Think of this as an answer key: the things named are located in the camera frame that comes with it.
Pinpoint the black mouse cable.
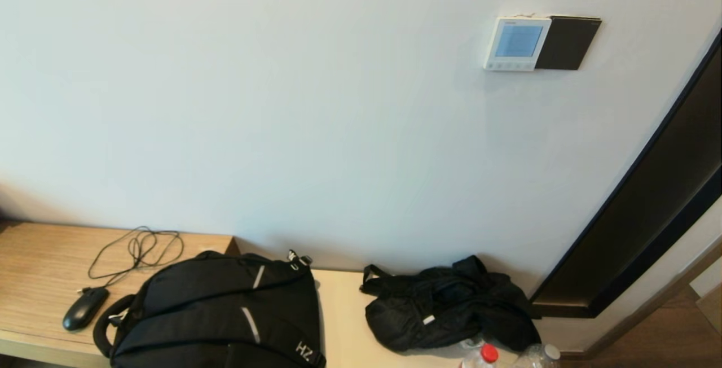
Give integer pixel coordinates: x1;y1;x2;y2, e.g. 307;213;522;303
77;226;184;294

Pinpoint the white-capped clear plastic bottle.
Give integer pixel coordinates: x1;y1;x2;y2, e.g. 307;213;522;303
510;343;562;368

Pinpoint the black computer mouse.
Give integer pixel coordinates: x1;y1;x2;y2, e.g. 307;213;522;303
62;287;110;332

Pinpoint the white wall thermostat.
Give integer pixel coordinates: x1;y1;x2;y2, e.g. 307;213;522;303
483;16;552;72

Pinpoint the dark door frame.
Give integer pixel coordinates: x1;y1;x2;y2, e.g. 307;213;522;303
530;29;722;319

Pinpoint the black crumpled fabric bag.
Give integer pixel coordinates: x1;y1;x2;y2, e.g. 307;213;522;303
360;255;542;353

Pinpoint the black backpack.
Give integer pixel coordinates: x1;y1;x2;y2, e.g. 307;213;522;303
93;249;327;368

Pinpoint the red-capped plastic bottle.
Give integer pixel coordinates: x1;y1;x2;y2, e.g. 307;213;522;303
460;344;500;368

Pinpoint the black wall switch plate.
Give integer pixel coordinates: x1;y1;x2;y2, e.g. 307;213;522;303
534;15;602;71

